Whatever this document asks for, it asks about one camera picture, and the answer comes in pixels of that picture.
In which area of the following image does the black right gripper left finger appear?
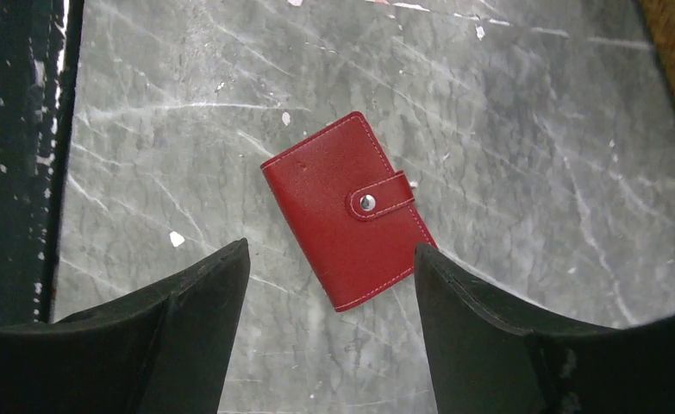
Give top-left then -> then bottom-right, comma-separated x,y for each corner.
0,239 -> 250,413

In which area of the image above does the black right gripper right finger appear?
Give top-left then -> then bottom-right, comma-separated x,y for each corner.
415,244 -> 675,413

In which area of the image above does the red leather card holder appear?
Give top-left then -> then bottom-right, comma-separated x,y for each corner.
260,111 -> 434,312

